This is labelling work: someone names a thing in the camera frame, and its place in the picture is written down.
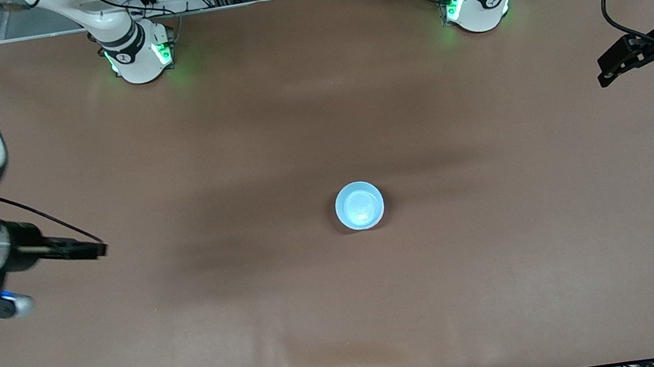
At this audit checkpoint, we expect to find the blue bowl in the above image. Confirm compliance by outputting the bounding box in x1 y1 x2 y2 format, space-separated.
332 178 388 235

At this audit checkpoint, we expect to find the brown table cloth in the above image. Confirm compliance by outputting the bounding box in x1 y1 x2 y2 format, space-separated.
0 0 654 367

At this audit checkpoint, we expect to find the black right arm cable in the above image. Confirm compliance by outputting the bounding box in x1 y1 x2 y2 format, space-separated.
0 176 106 261

